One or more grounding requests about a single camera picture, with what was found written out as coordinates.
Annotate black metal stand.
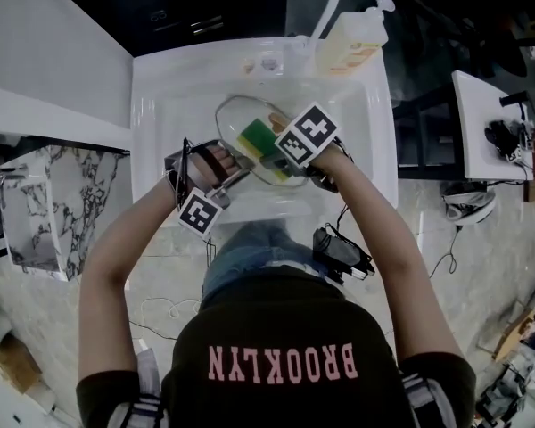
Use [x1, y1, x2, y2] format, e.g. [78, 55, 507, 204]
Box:
[391, 86, 463, 180]

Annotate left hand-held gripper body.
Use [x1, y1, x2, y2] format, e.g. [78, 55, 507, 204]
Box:
[164, 139, 251, 239]

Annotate person's dark t-shirt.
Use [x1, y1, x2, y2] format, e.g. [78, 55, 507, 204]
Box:
[75, 267, 478, 428]

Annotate wooden board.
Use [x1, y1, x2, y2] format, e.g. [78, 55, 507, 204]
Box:
[494, 309, 535, 363]

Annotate person's left hand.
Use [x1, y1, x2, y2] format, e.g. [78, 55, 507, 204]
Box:
[204, 147, 242, 181]

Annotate marble pattern cabinet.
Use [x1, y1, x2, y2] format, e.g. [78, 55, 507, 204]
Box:
[0, 144, 133, 283]

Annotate black battery pack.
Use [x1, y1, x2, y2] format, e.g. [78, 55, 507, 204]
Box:
[311, 223, 378, 283]

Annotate white washboard sink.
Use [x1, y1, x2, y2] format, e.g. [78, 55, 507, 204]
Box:
[130, 37, 400, 226]

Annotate cardboard box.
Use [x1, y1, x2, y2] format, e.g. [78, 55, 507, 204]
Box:
[0, 334, 44, 394]

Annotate person's left forearm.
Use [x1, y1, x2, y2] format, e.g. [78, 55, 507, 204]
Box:
[78, 178, 184, 293]

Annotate white side table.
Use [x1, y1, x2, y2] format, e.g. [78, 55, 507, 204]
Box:
[451, 70, 535, 182]

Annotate black device with cables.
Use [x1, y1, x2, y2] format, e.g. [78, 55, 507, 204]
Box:
[484, 120, 535, 164]

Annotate person's right forearm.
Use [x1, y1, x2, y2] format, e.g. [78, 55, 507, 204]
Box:
[309, 147, 467, 360]

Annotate person's blue jeans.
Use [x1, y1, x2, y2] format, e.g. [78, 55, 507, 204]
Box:
[202, 220, 329, 300]

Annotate black faucet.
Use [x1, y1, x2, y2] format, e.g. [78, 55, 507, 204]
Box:
[498, 91, 531, 109]

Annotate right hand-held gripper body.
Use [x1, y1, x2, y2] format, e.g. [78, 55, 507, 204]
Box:
[274, 102, 340, 192]

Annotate glass pot lid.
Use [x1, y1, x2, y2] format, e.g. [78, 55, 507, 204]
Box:
[215, 95, 335, 190]

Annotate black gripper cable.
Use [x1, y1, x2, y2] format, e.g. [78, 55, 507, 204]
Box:
[203, 232, 218, 267]
[323, 202, 351, 240]

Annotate pale yellow pump bottle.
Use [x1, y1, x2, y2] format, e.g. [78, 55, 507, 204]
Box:
[318, 0, 396, 79]

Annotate yellow green sponge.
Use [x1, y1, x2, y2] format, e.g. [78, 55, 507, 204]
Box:
[235, 117, 295, 185]

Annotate white partition panel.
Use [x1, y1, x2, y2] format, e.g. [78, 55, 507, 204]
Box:
[0, 0, 135, 149]

